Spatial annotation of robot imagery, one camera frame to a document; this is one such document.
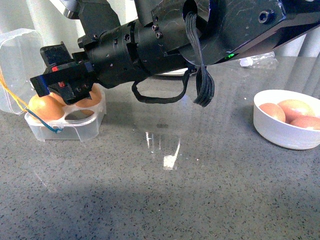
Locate brown egg back in bowl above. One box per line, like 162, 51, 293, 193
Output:
278, 99, 316, 124

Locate brown egg front in box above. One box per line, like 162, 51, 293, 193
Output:
28, 95, 65, 121

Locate black ribbed cable bundle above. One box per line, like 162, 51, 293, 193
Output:
184, 11, 216, 108

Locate white round bowl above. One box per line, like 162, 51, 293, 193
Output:
253, 89, 320, 150

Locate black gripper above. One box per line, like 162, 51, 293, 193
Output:
30, 20, 187, 105

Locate yellow blue string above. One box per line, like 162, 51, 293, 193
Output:
0, 72, 63, 134

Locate clear plastic bag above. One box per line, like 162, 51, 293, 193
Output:
239, 51, 279, 70

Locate brown egg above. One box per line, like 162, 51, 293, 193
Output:
278, 99, 316, 124
28, 95, 65, 121
49, 92, 67, 107
75, 83, 102, 108
289, 116, 320, 131
259, 102, 286, 123

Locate thin black cable loop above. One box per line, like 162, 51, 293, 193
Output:
131, 69, 191, 104

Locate clear plastic egg box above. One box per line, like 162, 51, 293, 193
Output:
24, 90, 106, 142

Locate brown egg front in bowl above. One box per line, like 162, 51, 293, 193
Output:
289, 116, 320, 131

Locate clear egg box lid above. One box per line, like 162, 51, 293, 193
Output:
0, 28, 45, 103

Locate brown egg back in box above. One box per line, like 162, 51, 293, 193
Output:
49, 92, 67, 107

